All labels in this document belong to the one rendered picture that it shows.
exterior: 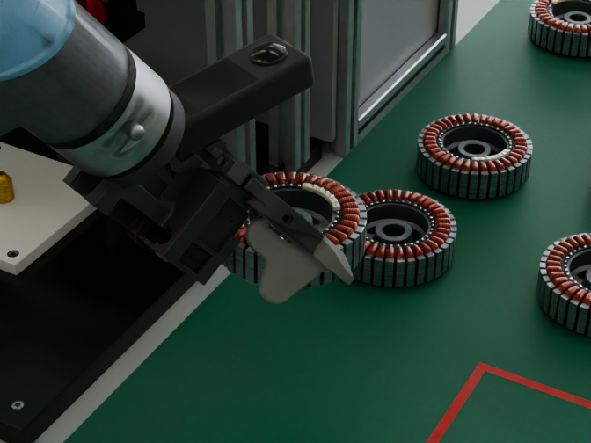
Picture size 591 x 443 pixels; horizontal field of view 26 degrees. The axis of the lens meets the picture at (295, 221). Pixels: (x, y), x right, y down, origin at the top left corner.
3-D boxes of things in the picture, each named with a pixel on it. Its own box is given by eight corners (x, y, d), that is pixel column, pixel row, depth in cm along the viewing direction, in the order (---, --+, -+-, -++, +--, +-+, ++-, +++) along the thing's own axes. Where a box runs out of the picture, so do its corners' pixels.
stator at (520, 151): (396, 155, 130) (397, 123, 128) (492, 132, 134) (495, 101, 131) (449, 213, 122) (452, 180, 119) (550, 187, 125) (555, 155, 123)
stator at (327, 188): (278, 315, 89) (278, 273, 87) (185, 241, 96) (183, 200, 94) (396, 256, 95) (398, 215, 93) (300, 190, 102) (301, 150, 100)
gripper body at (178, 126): (147, 238, 91) (42, 164, 81) (222, 142, 91) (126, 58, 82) (212, 292, 86) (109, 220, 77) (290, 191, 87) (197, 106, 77)
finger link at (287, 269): (309, 332, 91) (211, 258, 88) (360, 266, 91) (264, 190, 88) (323, 344, 88) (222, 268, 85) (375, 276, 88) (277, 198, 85)
